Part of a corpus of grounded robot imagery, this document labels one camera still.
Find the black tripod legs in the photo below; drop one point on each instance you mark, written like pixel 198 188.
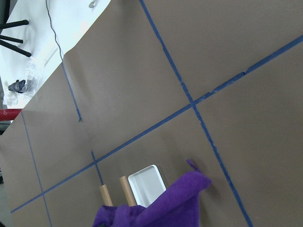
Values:
pixel 4 39

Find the wooden rack rod near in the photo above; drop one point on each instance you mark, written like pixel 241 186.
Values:
pixel 127 191

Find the white towel rack base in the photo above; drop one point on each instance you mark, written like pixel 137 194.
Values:
pixel 147 185

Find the wooden rack rod far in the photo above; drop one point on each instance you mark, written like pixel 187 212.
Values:
pixel 105 195

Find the red cylinder tube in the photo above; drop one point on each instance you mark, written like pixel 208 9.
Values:
pixel 9 114

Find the clear plastic wrap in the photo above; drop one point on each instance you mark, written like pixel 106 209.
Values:
pixel 21 91

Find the wooden rack rod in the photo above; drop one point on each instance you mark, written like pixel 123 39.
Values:
pixel 105 195
pixel 127 191

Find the purple towel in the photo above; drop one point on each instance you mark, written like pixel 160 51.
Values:
pixel 178 206

